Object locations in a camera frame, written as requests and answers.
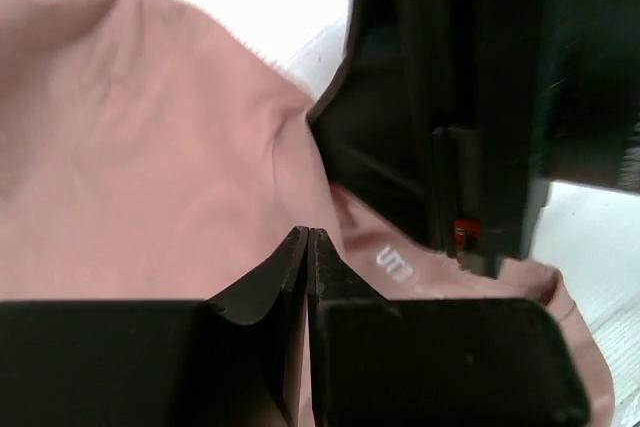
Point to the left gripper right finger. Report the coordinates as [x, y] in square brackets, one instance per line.
[463, 362]

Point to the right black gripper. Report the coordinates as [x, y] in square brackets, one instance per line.
[451, 118]

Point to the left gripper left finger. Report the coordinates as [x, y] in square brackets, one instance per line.
[232, 360]

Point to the pink t shirt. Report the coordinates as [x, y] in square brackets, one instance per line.
[146, 153]

